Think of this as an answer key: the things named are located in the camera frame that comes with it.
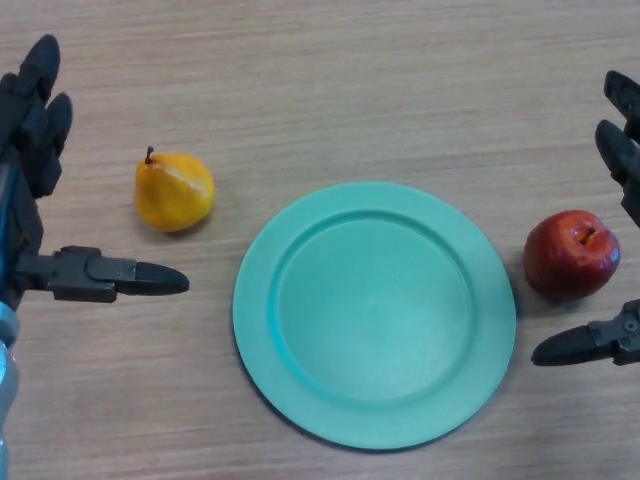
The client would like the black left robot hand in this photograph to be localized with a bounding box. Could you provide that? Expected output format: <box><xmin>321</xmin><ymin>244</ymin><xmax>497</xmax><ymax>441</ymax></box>
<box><xmin>0</xmin><ymin>33</ymin><xmax>191</xmax><ymax>314</ymax></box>

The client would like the green round plate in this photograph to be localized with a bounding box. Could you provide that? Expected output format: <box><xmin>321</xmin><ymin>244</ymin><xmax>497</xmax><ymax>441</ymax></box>
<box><xmin>232</xmin><ymin>181</ymin><xmax>518</xmax><ymax>454</ymax></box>

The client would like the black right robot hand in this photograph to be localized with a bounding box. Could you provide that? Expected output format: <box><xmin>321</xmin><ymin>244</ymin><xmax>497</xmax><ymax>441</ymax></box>
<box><xmin>530</xmin><ymin>69</ymin><xmax>640</xmax><ymax>369</ymax></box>

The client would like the red apple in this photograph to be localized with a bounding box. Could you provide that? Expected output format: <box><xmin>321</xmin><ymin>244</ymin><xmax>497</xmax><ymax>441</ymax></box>
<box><xmin>523</xmin><ymin>209</ymin><xmax>623</xmax><ymax>302</ymax></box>

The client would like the yellow pear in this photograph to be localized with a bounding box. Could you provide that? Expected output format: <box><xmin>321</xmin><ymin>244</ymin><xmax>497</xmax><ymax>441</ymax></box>
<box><xmin>133</xmin><ymin>145</ymin><xmax>217</xmax><ymax>234</ymax></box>

